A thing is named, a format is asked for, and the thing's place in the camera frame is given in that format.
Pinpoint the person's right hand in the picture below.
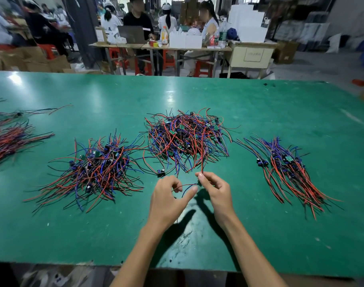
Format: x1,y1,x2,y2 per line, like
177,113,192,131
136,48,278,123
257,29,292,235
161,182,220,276
195,171,237,228

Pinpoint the person's left hand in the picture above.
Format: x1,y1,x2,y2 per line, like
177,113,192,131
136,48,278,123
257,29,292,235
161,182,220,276
147,176,200,234

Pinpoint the pile of wires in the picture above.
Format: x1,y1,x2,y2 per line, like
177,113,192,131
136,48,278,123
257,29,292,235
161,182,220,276
140,108,233,177

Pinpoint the small bunch of set-aside wires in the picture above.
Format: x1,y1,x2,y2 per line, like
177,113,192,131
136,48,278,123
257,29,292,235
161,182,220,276
251,137,343,220

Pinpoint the person's right forearm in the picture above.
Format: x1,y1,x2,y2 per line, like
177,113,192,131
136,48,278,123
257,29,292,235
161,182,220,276
217,215,288,287

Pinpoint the person's left forearm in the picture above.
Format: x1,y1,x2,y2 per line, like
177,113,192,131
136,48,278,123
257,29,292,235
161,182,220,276
110,224,180,287

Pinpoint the red plastic stool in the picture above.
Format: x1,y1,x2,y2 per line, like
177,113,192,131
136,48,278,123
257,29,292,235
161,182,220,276
162,49,177,69
108,47,129,72
194,59,214,78
38,44,57,60

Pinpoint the cream cabinet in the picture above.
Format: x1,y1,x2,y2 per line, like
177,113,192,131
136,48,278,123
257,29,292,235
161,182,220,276
227,41,278,79

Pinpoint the brown cardboard box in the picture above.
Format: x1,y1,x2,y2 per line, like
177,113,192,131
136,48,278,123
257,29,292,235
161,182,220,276
273,40,298,65

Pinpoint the long wooden work table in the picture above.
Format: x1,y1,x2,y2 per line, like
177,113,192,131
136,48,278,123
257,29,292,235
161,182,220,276
89,41,278,77

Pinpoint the row of white containers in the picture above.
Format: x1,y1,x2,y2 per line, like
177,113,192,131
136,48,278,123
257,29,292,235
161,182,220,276
169,28,203,49

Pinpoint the grey laptop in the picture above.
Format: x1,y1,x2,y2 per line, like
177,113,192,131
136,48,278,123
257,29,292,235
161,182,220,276
117,26,146,44

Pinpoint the stack of white boxes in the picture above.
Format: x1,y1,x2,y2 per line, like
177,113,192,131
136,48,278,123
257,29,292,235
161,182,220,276
228,3,269,43

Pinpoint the dark pillar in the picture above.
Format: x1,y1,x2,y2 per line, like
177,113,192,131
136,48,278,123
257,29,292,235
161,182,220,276
62,0,106,68

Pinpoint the row of cardboard boxes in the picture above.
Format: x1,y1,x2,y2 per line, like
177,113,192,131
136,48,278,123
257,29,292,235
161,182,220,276
0,46,71,72

